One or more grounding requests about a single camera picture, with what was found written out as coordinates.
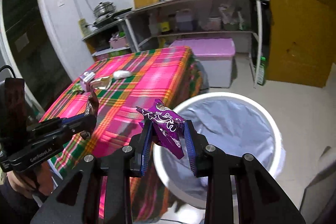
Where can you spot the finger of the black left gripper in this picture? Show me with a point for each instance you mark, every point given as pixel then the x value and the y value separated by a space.
pixel 80 118
pixel 88 126

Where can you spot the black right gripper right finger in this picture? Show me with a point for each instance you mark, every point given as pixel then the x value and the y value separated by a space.
pixel 195 145

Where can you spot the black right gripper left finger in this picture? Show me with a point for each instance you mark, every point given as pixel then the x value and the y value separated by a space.
pixel 141 143

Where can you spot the brown chocolate wrapper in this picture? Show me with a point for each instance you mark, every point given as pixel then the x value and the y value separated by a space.
pixel 92 104

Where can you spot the purple snack bag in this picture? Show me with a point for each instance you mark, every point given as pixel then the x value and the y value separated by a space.
pixel 168 126

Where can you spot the clear plastic bag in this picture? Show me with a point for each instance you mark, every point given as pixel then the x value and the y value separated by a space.
pixel 121 74

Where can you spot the green snack wrapper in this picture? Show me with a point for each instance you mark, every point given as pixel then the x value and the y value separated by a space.
pixel 77 88

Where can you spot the white trash bin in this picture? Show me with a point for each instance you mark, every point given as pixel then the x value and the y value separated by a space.
pixel 234 123

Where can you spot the metal kitchen shelf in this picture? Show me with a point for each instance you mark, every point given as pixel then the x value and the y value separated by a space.
pixel 241 20

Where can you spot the person's left hand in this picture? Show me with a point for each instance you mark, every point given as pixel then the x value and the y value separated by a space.
pixel 26 186

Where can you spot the purple milk carton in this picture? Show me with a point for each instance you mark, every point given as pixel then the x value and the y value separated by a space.
pixel 85 80

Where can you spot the pink plaid tablecloth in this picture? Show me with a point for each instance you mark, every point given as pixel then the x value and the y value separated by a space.
pixel 168 74

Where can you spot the pink plastic basket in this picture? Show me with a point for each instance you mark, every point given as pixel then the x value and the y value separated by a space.
pixel 117 42

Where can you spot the small wooden cabinet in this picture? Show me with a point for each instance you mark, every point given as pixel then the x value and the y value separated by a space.
pixel 98 41

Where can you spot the green glass bottle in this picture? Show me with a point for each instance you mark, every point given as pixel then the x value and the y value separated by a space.
pixel 262 71

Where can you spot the purple lid storage box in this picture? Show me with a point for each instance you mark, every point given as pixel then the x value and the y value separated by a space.
pixel 216 55

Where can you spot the white power strip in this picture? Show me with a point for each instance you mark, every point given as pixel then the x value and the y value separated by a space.
pixel 84 27

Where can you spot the black induction cooker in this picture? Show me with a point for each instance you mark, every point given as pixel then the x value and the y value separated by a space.
pixel 109 18

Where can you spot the steel cooking pot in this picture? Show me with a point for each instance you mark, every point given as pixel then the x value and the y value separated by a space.
pixel 104 8

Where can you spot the yellow wooden door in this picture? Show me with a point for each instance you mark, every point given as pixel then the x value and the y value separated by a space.
pixel 302 41

